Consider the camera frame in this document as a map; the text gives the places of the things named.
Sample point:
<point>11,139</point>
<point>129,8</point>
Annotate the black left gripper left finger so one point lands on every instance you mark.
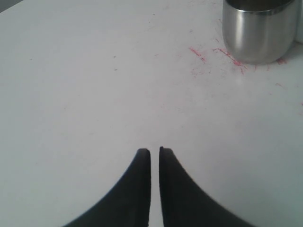
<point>127,204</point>

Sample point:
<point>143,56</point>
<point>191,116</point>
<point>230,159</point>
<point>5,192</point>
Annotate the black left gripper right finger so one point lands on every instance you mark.
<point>184,203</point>

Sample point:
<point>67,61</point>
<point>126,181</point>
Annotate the steel cup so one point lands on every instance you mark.
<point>259,31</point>

